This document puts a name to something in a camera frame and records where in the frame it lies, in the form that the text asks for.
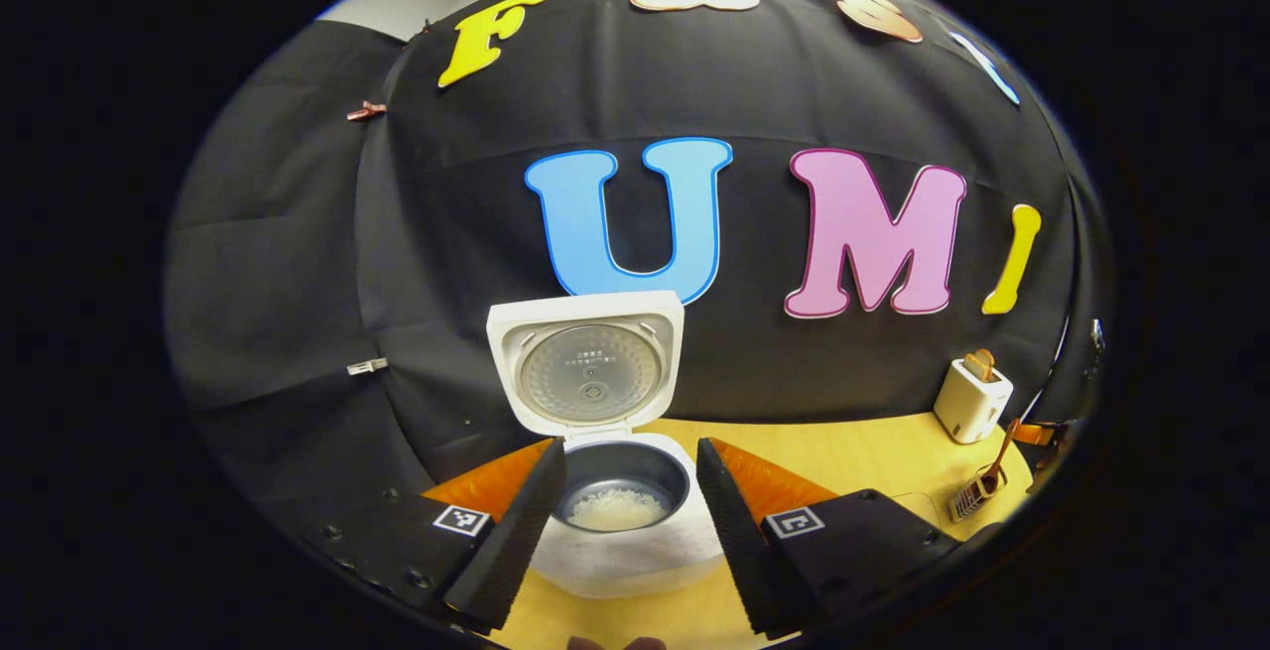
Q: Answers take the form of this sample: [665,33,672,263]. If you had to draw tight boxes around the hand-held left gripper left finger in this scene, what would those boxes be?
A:
[296,438,569,633]

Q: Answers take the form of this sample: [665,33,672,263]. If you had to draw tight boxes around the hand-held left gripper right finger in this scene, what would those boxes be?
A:
[696,437,965,641]

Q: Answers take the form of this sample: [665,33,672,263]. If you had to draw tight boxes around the dark wooden spoon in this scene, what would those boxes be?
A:
[976,418,1024,494]

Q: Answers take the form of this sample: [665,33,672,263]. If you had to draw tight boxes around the wire chopstick holder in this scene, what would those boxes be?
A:
[950,469,1009,524]

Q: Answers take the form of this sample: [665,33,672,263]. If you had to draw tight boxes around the white rice cooker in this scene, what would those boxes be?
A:
[485,290,727,599]

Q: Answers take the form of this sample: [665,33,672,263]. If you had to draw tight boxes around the white rice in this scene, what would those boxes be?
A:
[566,488,671,532]

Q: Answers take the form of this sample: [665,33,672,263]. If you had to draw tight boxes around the white toaster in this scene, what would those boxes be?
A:
[933,356,1015,446]

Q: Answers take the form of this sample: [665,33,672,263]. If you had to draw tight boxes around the black backdrop cloth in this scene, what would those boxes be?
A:
[164,0,1112,532]

